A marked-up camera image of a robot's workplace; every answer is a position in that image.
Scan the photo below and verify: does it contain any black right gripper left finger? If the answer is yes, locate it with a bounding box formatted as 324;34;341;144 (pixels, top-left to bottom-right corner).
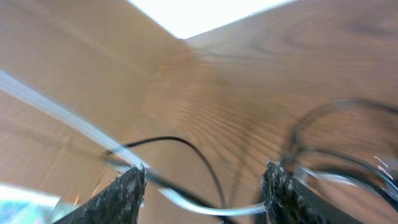
55;167;146;224

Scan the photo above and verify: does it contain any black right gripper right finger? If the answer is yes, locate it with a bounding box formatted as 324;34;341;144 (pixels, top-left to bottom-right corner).
261;162;361;224

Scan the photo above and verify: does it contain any black usb cable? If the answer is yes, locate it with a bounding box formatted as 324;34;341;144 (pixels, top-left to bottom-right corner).
102;98;398;224

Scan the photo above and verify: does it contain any white usb cable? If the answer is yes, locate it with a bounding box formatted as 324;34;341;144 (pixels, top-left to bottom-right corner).
0;70;358;217

